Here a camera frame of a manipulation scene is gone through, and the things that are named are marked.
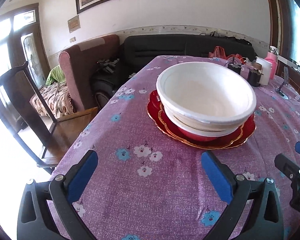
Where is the white cylindrical container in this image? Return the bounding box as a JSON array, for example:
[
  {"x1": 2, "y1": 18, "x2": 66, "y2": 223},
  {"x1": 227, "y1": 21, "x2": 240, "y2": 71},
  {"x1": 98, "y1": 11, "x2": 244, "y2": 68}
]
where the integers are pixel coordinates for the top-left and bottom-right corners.
[{"x1": 256, "y1": 57, "x2": 272, "y2": 86}]

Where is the red gold-rimmed plate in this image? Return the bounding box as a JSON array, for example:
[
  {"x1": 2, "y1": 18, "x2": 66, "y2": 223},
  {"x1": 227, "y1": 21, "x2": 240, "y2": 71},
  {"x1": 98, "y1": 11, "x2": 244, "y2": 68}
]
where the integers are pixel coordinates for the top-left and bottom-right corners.
[{"x1": 147, "y1": 102, "x2": 256, "y2": 150}]

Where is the dark wooden chair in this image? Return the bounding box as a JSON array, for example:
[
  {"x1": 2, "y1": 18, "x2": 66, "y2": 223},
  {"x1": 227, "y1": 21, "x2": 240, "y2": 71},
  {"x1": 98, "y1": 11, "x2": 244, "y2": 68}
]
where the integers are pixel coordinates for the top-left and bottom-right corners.
[{"x1": 0, "y1": 61, "x2": 98, "y2": 174}]

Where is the pink water bottle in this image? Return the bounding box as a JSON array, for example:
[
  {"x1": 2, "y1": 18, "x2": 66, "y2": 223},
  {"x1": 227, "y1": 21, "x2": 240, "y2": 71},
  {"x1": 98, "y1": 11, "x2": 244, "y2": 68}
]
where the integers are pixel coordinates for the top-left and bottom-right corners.
[{"x1": 265, "y1": 46, "x2": 279, "y2": 79}]

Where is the purple floral tablecloth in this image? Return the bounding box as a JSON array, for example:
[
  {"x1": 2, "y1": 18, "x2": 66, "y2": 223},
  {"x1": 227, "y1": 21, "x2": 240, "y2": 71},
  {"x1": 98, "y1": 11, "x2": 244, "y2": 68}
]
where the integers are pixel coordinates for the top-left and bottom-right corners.
[{"x1": 54, "y1": 56, "x2": 300, "y2": 239}]

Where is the red plastic bag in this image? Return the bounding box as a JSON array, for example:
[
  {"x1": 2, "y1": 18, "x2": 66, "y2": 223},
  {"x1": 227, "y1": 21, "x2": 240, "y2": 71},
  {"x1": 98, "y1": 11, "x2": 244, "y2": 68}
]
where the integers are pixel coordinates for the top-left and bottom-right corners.
[{"x1": 208, "y1": 46, "x2": 244, "y2": 63}]

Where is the small wall plaque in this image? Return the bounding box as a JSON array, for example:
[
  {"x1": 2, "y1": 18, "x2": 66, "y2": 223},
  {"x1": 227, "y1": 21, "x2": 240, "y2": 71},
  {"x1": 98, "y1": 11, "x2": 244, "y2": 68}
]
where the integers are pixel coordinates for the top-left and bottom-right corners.
[{"x1": 68, "y1": 15, "x2": 81, "y2": 33}]

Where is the black sofa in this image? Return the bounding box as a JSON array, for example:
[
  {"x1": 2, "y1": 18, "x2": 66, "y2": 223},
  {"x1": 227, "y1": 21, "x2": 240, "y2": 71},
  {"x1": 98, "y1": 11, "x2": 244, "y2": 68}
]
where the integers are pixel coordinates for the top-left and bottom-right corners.
[{"x1": 90, "y1": 34, "x2": 257, "y2": 108}]

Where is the maroon armchair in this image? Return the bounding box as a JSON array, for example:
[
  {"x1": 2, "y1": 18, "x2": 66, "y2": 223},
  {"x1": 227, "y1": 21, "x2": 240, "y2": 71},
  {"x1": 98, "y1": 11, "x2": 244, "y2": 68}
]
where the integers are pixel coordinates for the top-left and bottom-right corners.
[{"x1": 58, "y1": 34, "x2": 120, "y2": 112}]

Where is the patterned blanket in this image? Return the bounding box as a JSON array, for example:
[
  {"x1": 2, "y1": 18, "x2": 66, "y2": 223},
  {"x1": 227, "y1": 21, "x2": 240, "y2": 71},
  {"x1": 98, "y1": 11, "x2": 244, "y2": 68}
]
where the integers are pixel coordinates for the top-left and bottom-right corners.
[{"x1": 39, "y1": 82, "x2": 75, "y2": 119}]

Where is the large white foam bowl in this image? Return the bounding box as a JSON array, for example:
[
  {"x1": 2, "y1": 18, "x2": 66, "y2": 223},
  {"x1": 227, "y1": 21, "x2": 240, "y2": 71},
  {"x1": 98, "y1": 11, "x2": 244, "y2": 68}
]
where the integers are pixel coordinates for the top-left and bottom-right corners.
[{"x1": 156, "y1": 62, "x2": 256, "y2": 125}]

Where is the red plastic plate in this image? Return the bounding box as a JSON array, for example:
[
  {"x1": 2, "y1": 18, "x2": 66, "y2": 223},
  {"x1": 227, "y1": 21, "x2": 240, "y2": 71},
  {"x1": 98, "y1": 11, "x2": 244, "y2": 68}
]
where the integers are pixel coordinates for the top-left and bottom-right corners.
[{"x1": 149, "y1": 90, "x2": 243, "y2": 144}]

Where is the black motor block far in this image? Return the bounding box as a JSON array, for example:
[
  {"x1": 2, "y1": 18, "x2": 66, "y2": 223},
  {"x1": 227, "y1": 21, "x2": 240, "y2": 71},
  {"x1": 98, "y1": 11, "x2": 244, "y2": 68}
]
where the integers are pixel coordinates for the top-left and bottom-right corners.
[{"x1": 227, "y1": 60, "x2": 242, "y2": 75}]

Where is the black motor block near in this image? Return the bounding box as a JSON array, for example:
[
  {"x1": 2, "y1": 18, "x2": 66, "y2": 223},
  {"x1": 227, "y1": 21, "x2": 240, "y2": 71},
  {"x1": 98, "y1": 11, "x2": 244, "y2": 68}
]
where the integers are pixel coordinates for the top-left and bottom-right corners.
[{"x1": 247, "y1": 68, "x2": 262, "y2": 87}]

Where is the wooden sideboard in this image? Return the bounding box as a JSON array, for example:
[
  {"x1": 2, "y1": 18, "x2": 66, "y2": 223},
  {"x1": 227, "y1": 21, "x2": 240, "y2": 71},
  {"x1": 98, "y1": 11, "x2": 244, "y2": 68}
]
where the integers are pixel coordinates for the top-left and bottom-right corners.
[{"x1": 276, "y1": 61, "x2": 300, "y2": 94}]

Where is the black motor block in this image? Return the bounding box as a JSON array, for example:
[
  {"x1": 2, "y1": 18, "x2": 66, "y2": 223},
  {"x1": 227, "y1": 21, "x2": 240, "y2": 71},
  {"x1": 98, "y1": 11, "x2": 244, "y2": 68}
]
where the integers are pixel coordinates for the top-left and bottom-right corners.
[
  {"x1": 247, "y1": 68, "x2": 262, "y2": 87},
  {"x1": 227, "y1": 60, "x2": 242, "y2": 75}
]

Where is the green cloth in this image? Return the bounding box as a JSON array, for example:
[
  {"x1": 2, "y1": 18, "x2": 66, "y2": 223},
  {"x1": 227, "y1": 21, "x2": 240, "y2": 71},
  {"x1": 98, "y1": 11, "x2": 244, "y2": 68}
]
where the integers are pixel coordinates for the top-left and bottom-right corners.
[{"x1": 45, "y1": 65, "x2": 66, "y2": 86}]

